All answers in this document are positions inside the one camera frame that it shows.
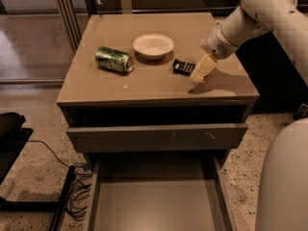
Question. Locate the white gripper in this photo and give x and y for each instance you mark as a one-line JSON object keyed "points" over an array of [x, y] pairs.
{"points": [[216, 45]]}

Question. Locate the black rxbar chocolate wrapper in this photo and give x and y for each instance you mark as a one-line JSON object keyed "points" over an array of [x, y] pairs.
{"points": [[183, 68]]}

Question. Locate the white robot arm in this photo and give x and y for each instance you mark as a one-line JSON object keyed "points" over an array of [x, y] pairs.
{"points": [[283, 191]]}

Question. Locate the grey top drawer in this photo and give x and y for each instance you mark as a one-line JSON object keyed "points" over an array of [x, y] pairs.
{"points": [[157, 137]]}

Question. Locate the grey drawer cabinet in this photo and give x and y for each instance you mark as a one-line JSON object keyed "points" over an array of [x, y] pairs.
{"points": [[152, 94]]}

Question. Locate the open grey middle drawer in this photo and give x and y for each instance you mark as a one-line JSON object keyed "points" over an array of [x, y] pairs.
{"points": [[158, 192]]}

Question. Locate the white paper bowl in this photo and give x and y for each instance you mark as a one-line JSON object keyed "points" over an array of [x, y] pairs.
{"points": [[153, 46]]}

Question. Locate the green soda can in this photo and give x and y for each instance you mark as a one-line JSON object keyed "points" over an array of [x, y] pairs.
{"points": [[115, 60]]}

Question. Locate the black stand base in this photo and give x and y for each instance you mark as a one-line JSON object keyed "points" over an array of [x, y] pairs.
{"points": [[13, 137]]}

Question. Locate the metal railing frame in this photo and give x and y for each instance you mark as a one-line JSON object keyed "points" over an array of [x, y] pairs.
{"points": [[160, 0]]}

